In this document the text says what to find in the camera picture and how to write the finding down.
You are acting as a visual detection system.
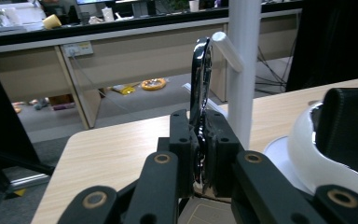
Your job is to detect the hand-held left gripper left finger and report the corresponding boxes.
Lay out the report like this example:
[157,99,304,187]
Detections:
[169,108,200,199]

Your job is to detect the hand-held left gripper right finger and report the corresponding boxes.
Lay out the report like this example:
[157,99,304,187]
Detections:
[204,108,245,199]

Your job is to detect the white stand with pole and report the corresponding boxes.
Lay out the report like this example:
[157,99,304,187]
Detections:
[211,0,315,196]

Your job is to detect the white car key with strap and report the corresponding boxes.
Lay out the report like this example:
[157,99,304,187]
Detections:
[188,36,214,191]

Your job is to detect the yellow packet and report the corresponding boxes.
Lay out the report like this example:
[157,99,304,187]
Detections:
[111,84,137,96]

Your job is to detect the beige office desk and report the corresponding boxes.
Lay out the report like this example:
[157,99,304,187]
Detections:
[0,8,303,131]

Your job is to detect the white power outlet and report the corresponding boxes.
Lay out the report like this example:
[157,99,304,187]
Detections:
[62,41,94,58]

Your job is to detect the white bottle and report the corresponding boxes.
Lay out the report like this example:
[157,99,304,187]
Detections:
[101,7,116,23]

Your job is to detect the black metal stand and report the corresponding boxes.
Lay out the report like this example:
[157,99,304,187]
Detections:
[0,49,56,224]

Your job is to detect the yellow cup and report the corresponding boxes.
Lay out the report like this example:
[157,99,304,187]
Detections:
[42,13,62,30]

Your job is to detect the yellow ring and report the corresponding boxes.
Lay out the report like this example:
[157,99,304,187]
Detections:
[141,77,168,91]

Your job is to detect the black cables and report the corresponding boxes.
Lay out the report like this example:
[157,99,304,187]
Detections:
[255,36,299,95]

